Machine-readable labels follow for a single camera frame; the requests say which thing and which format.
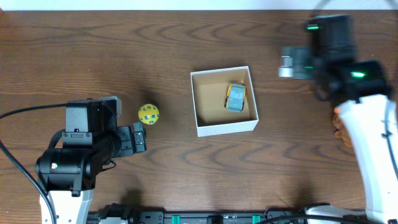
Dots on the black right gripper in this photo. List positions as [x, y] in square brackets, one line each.
[302, 63]

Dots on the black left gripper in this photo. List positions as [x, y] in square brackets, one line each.
[125, 140]

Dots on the yellow and grey toy truck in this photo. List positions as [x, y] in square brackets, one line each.
[235, 96]

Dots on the brown plush toy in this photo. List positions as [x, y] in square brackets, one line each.
[341, 132]

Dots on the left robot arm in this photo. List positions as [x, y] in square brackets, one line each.
[91, 140]

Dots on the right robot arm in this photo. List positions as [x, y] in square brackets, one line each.
[362, 100]

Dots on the yellow ball with blue letters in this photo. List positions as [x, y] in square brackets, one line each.
[148, 113]

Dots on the white cardboard box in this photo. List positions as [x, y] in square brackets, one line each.
[211, 91]

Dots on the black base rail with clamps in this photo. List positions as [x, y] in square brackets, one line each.
[117, 213]

